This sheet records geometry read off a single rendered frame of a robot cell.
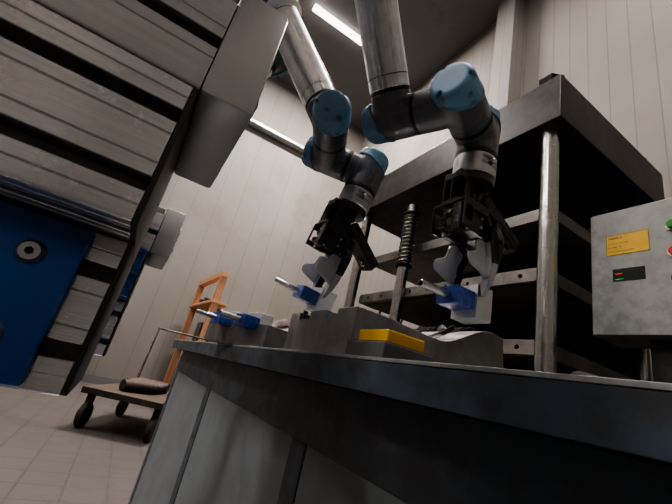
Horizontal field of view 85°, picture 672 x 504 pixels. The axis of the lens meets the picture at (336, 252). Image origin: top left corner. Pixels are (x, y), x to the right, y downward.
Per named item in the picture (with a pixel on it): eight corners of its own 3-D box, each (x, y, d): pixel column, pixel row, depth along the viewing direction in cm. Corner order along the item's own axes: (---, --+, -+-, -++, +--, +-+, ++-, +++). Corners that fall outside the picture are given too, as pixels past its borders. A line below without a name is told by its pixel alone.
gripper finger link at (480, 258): (460, 287, 54) (455, 236, 59) (486, 299, 57) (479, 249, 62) (478, 280, 52) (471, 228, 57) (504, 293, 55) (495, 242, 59)
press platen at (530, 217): (551, 216, 131) (551, 204, 132) (370, 265, 223) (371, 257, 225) (643, 280, 161) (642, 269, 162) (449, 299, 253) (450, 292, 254)
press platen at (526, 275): (545, 279, 121) (545, 265, 123) (358, 303, 213) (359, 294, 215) (648, 337, 153) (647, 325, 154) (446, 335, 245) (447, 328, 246)
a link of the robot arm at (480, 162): (471, 179, 72) (509, 163, 65) (469, 199, 70) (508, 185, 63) (445, 161, 68) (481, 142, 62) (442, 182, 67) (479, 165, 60)
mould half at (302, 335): (346, 361, 57) (363, 280, 61) (281, 353, 78) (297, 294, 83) (536, 415, 78) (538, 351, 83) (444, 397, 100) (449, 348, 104)
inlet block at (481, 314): (430, 298, 51) (435, 263, 53) (406, 301, 55) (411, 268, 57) (490, 323, 57) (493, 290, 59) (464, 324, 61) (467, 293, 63)
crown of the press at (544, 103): (559, 204, 115) (561, 62, 136) (342, 267, 224) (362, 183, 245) (674, 288, 151) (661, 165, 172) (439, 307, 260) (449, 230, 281)
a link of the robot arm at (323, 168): (314, 116, 81) (359, 135, 80) (313, 147, 92) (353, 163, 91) (298, 143, 78) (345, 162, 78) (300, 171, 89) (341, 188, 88)
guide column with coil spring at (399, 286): (366, 476, 150) (413, 203, 194) (359, 472, 155) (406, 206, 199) (377, 478, 152) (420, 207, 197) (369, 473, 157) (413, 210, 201)
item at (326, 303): (273, 291, 70) (285, 266, 72) (265, 290, 75) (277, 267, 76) (327, 318, 76) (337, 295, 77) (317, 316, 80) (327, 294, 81)
